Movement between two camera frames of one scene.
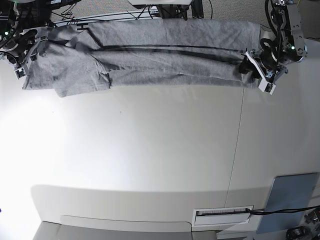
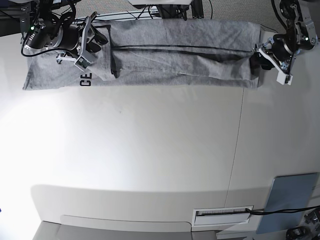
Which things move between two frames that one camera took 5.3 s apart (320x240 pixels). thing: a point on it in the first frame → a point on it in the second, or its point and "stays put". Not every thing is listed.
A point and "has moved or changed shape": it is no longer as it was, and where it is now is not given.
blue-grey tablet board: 288,192 stays put
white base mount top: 160,2 stays put
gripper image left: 19,48 → 67,37
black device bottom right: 300,233 stays put
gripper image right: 272,68 → 279,48
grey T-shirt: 96,55 has moved or changed shape
